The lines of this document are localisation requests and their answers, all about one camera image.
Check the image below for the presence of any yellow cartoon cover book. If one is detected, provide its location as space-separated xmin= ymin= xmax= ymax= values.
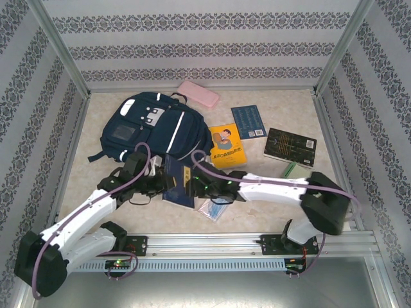
xmin=207 ymin=123 xmax=249 ymax=170

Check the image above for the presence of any navy book yellow label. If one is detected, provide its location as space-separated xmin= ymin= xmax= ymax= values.
xmin=161 ymin=153 xmax=197 ymax=210

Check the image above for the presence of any navy blue backpack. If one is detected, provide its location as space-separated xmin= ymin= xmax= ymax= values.
xmin=88 ymin=91 xmax=215 ymax=167

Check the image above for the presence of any blue book with barcode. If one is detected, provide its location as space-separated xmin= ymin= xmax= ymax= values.
xmin=231 ymin=105 xmax=268 ymax=141

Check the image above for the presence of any black book orange text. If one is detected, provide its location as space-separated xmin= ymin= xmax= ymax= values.
xmin=263 ymin=127 xmax=317 ymax=169

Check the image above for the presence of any pink pencil case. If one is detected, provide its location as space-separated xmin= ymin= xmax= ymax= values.
xmin=177 ymin=80 xmax=220 ymax=109

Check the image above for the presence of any clear plastic pen pack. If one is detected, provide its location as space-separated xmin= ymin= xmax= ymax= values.
xmin=197 ymin=197 xmax=229 ymax=225

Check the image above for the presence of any small circuit board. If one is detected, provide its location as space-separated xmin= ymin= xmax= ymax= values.
xmin=105 ymin=259 xmax=133 ymax=270
xmin=284 ymin=258 xmax=308 ymax=272

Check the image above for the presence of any pale green box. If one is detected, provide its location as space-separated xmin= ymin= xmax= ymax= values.
xmin=281 ymin=161 xmax=311 ymax=180

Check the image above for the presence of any grey metal panel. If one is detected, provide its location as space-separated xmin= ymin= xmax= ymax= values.
xmin=19 ymin=271 xmax=381 ymax=308

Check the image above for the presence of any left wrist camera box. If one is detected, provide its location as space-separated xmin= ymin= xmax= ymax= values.
xmin=149 ymin=156 xmax=163 ymax=176

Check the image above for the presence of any aluminium mounting rail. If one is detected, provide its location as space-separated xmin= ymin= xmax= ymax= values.
xmin=30 ymin=232 xmax=376 ymax=257

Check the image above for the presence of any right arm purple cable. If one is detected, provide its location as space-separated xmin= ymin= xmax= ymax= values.
xmin=191 ymin=150 xmax=363 ymax=278

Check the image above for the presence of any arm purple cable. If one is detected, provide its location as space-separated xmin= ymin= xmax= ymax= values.
xmin=31 ymin=142 xmax=152 ymax=301
xmin=191 ymin=150 xmax=363 ymax=278

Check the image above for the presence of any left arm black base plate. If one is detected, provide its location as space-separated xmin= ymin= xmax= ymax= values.
xmin=96 ymin=235 xmax=149 ymax=257

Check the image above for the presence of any slotted grey cable duct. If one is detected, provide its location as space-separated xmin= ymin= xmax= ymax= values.
xmin=69 ymin=258 xmax=286 ymax=273

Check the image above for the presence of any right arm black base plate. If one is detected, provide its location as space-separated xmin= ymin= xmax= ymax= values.
xmin=259 ymin=233 xmax=320 ymax=256

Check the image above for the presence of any aluminium side rail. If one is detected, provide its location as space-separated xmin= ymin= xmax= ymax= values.
xmin=313 ymin=94 xmax=365 ymax=230
xmin=44 ymin=96 xmax=91 ymax=234

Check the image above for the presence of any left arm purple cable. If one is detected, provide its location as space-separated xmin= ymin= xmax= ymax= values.
xmin=31 ymin=142 xmax=152 ymax=301

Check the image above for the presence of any aluminium frame post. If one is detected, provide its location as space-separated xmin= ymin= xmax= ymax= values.
xmin=313 ymin=0 xmax=375 ymax=96
xmin=27 ymin=0 xmax=92 ymax=97

